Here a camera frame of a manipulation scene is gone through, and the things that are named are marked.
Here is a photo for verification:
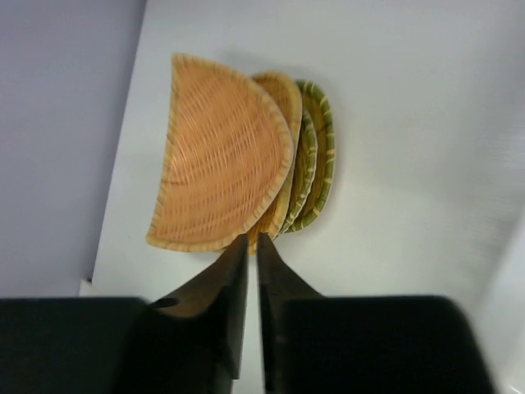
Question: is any half-round orange woven plate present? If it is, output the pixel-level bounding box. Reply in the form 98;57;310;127
146;53;293;252

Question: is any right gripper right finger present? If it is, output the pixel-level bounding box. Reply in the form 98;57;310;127
257;234;410;393

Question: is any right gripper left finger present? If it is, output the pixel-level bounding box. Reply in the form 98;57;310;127
118;234;248;393

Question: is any fan-shaped woven bamboo plate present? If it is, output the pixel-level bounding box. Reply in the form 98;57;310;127
287;80;336;232

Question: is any round woven bamboo plate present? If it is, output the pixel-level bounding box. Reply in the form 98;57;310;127
280;109;318;235

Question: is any rounded square orange woven plate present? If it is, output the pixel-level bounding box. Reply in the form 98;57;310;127
248;71;304;256

